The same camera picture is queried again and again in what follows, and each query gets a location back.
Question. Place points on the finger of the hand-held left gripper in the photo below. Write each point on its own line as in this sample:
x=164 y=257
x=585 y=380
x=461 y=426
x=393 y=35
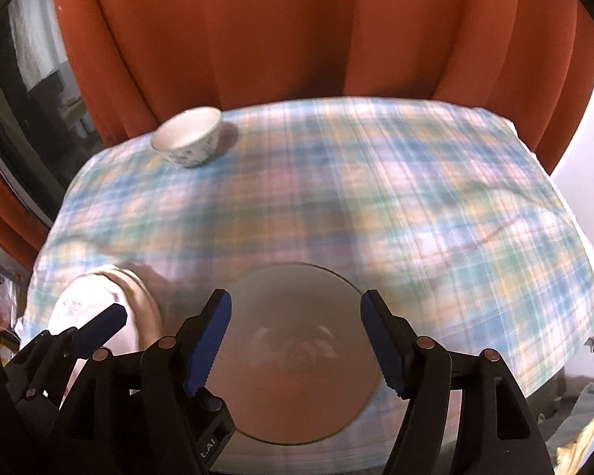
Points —
x=101 y=326

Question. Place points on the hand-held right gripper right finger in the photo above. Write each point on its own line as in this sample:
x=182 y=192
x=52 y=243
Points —
x=381 y=341

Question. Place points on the pale crumpled cloth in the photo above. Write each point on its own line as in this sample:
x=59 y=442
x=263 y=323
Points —
x=589 y=430

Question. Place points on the plaid tablecloth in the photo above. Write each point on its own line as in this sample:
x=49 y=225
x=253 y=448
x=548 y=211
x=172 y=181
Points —
x=376 y=208

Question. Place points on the blue flower white bowl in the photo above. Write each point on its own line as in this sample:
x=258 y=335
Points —
x=183 y=128

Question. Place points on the blue print white bowl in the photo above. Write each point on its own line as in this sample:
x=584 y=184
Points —
x=297 y=316

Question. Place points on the window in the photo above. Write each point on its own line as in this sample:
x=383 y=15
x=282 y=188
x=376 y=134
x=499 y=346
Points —
x=29 y=109

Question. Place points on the pink flower plate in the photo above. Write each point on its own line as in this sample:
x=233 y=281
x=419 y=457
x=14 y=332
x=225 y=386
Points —
x=79 y=302

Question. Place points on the large yellow flower plate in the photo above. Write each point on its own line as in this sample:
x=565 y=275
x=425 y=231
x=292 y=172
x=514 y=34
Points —
x=131 y=302

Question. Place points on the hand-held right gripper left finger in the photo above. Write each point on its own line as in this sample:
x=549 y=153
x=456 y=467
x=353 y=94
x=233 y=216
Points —
x=210 y=341

